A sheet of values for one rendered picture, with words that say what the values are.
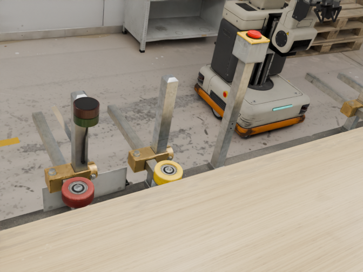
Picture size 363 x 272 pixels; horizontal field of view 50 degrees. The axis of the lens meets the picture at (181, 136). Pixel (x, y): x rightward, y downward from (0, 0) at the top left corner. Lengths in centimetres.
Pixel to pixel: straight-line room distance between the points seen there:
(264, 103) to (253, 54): 163
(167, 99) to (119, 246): 42
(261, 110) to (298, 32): 56
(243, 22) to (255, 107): 56
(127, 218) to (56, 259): 18
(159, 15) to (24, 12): 131
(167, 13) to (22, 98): 189
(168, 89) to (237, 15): 171
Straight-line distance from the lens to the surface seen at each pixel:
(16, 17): 375
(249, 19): 270
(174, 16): 430
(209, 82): 297
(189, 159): 255
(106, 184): 126
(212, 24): 427
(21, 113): 286
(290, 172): 122
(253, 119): 272
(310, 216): 111
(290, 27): 261
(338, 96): 187
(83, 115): 93
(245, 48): 116
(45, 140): 124
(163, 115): 111
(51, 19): 382
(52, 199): 122
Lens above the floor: 164
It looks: 37 degrees down
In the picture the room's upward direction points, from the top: 11 degrees clockwise
